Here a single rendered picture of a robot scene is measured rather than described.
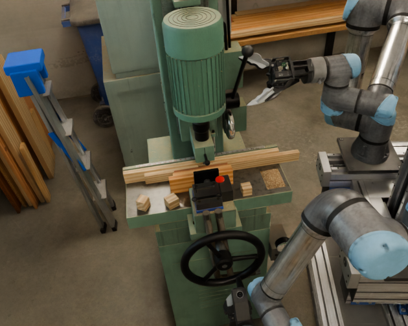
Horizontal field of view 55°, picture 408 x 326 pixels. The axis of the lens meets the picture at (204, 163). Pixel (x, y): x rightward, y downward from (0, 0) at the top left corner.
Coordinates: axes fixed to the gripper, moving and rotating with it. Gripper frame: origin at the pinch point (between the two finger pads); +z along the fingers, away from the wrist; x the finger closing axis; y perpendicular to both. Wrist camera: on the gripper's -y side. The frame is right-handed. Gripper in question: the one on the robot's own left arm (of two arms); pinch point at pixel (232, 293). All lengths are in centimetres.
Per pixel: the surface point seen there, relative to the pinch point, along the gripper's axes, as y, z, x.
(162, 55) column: -83, 19, -11
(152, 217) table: -28.3, 11.0, -23.3
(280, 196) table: -28.1, 11.0, 23.0
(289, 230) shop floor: 23, 99, 51
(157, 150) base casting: -45, 56, -19
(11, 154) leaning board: -45, 129, -111
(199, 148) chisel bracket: -50, 12, -3
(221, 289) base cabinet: 18.8, 37.9, -0.7
